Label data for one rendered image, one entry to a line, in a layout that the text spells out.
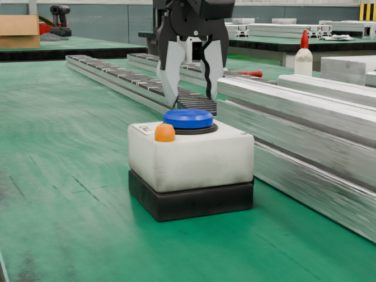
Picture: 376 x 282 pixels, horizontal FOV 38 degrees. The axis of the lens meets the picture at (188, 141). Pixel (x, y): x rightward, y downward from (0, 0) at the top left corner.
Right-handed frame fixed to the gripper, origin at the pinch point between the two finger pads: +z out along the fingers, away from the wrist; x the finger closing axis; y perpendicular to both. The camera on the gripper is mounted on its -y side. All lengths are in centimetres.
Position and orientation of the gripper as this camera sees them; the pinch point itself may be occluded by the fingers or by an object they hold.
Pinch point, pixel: (193, 98)
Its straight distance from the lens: 77.2
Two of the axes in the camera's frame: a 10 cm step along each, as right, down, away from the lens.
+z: 0.0, 9.7, 2.3
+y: -3.7, -2.1, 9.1
